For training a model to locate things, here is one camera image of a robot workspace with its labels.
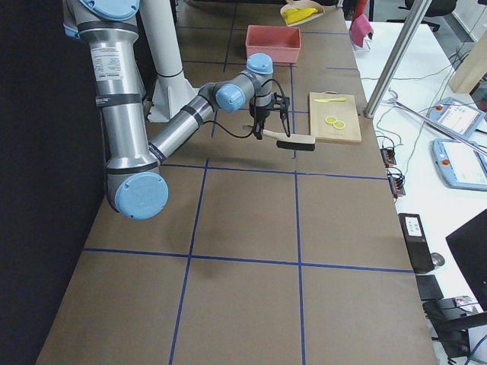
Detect near orange black connector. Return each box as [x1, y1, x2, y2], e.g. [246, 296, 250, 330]
[386, 167, 406, 198]

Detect pink cloth on stand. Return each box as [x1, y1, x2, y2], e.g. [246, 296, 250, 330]
[349, 14, 374, 51]

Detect black box white label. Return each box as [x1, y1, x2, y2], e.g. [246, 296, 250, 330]
[398, 213, 434, 274]

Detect beige plastic dustpan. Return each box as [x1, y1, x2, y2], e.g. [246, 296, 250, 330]
[280, 0, 325, 27]

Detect toy lemon slice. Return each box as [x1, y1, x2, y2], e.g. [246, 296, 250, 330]
[325, 116, 336, 125]
[333, 120, 345, 130]

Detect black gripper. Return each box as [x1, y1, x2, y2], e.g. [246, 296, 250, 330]
[249, 94, 290, 140]

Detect yellow toy corn cob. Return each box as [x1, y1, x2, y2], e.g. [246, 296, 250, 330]
[283, 8, 315, 25]

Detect far orange black connector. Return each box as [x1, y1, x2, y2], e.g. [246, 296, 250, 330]
[380, 136, 396, 167]

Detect beige brush black bristles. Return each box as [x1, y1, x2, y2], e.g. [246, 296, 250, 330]
[261, 129, 316, 151]

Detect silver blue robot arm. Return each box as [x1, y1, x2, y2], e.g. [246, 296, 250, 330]
[62, 1, 289, 220]

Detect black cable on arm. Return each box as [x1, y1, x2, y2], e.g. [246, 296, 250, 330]
[205, 78, 292, 139]

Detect yellow green toy knife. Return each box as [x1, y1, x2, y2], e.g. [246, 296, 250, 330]
[313, 97, 347, 103]

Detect wooden cutting board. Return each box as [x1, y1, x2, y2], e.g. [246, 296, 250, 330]
[309, 92, 362, 144]

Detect white pedestal column base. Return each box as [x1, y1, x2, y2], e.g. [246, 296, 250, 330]
[139, 0, 197, 122]

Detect near teach pendant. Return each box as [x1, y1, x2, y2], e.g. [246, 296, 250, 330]
[431, 138, 486, 192]

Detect teach pendant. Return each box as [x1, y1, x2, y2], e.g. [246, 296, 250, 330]
[431, 138, 486, 192]
[427, 97, 485, 139]

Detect orange black connector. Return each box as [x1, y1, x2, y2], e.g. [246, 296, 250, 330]
[380, 136, 396, 167]
[386, 167, 406, 198]

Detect pink plastic bin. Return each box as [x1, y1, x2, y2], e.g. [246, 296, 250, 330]
[245, 24, 301, 64]

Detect black monitor corner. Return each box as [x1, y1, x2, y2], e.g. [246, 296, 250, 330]
[446, 212, 486, 310]

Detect far teach pendant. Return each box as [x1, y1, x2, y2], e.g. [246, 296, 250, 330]
[427, 97, 485, 139]

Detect silver aluminium frame post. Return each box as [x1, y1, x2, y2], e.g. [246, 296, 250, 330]
[364, 0, 431, 119]

